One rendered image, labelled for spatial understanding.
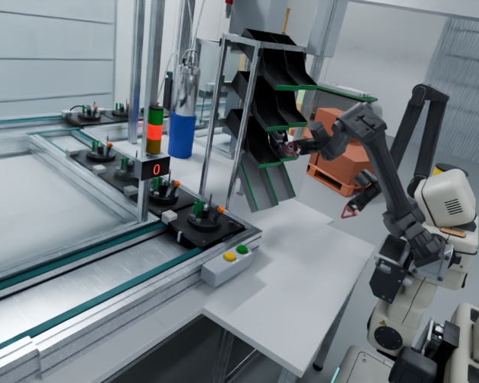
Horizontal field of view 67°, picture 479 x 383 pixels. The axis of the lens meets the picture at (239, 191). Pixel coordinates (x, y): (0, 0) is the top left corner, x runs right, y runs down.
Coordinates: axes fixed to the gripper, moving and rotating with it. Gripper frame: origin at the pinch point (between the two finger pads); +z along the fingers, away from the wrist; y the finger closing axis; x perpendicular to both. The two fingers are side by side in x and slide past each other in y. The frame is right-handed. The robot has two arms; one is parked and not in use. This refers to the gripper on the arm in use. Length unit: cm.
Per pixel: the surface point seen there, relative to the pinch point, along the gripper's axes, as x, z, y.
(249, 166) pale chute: 5.9, 14.8, 13.3
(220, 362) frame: 88, 16, 43
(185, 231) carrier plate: 25, 11, 54
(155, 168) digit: -1, 10, 63
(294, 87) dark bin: -23.9, -13.5, 11.4
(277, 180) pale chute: 15.3, 12.9, -2.3
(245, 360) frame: 105, 29, 19
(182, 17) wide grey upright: -85, 92, -19
